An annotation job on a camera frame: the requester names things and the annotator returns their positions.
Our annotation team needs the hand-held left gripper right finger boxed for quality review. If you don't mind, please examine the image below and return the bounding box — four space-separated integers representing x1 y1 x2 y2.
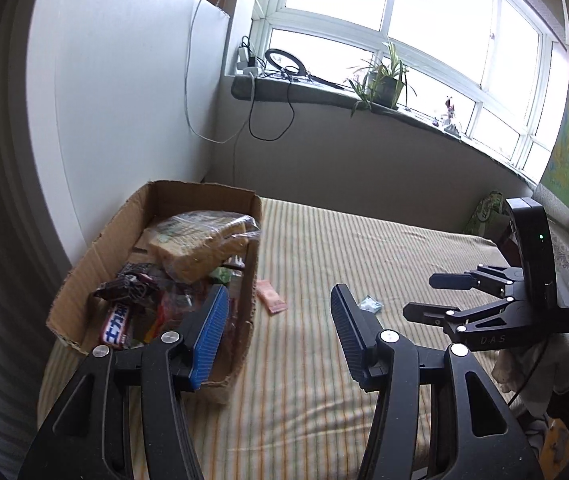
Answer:
331 284 545 480

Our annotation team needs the striped blanket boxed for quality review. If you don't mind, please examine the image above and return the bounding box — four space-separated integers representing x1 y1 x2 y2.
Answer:
37 197 533 480

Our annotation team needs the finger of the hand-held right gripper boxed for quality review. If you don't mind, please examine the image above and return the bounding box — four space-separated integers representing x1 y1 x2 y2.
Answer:
403 299 511 334
429 264 521 297

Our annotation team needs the orange snack packet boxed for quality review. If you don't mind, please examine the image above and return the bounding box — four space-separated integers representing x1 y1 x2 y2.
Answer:
256 279 287 317

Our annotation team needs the green patterned bag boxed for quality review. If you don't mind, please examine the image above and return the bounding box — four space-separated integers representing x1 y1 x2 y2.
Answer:
466 189 506 237

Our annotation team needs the dark chocolate bar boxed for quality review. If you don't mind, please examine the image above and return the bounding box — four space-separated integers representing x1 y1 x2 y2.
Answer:
114 262 161 305
101 302 136 349

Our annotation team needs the potted spider plant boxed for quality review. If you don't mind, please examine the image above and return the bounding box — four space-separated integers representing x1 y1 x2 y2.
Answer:
346 41 417 117

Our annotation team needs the grey stone windowsill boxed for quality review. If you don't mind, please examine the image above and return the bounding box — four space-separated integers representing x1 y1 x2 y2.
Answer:
230 74 540 187

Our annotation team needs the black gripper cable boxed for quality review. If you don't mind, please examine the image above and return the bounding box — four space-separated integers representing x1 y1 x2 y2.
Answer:
509 340 551 407

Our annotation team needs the white window frame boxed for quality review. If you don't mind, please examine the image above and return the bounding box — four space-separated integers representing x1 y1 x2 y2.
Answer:
222 0 569 173

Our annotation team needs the black ring light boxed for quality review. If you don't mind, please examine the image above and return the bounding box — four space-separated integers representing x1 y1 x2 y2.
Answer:
263 48 348 91

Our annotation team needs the bagged sliced bread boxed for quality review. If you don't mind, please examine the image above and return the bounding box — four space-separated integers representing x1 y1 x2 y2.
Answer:
145 212 261 282

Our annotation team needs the green snack packet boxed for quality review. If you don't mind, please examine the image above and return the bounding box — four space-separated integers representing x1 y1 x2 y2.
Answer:
208 266 244 287

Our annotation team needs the white wardrobe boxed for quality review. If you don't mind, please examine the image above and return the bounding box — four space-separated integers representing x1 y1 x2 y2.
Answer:
24 0 232 271

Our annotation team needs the person's right hand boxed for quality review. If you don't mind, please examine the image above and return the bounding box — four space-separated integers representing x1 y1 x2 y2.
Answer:
493 332 569 413

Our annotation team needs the white charger plug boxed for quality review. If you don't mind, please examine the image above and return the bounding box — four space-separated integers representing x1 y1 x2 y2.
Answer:
237 36 260 77

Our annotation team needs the small figurine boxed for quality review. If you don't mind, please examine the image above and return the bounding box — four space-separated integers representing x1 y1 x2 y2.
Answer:
433 96 464 137

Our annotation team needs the brown cardboard box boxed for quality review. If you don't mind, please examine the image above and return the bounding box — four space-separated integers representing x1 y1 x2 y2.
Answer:
46 179 263 405

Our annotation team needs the white cable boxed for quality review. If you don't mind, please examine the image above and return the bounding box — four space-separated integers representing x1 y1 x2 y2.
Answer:
183 0 258 183

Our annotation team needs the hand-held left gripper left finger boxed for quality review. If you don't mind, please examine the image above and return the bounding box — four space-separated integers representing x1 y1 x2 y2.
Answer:
17 285 230 480

